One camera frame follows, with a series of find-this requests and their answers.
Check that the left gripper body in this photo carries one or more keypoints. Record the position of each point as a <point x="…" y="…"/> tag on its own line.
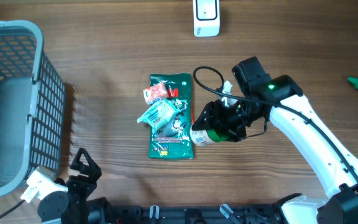
<point x="80" y="189"/>

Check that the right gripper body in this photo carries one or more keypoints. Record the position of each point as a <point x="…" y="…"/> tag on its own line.
<point x="233" y="119"/>

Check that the green lid white jar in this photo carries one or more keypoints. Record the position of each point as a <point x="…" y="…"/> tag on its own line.
<point x="206" y="137"/>

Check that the red stick sachet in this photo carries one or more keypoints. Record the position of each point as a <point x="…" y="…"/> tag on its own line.
<point x="192" y="109"/>

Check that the green 3M gloves package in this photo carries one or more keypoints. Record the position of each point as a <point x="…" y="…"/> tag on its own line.
<point x="172" y="141"/>

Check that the light green tissue packet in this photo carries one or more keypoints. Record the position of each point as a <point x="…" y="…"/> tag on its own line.
<point x="159" y="114"/>

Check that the red square snack packet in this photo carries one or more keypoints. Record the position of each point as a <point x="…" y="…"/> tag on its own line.
<point x="155" y="93"/>

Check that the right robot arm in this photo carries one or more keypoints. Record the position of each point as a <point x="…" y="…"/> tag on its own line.
<point x="282" y="103"/>

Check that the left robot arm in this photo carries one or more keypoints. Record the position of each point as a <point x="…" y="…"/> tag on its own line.
<point x="72" y="206"/>

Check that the white barcode scanner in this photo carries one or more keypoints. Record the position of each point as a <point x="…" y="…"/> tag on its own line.
<point x="206" y="18"/>

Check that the grey plastic mesh basket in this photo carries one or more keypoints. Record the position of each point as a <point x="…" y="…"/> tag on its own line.
<point x="32" y="105"/>

